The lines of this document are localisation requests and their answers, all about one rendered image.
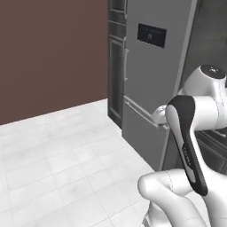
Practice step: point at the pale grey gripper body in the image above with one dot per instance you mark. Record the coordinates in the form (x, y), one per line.
(160, 114)

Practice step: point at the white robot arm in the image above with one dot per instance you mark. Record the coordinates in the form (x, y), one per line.
(207, 100)

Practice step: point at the grey fridge lower drawer front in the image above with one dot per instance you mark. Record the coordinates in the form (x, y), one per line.
(142, 133)

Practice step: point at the grey fridge upper door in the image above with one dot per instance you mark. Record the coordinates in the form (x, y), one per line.
(150, 74)

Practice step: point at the grey fridge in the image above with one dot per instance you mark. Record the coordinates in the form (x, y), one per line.
(147, 74)

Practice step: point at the tall dark grey cupboard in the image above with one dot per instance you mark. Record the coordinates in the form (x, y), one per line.
(115, 74)

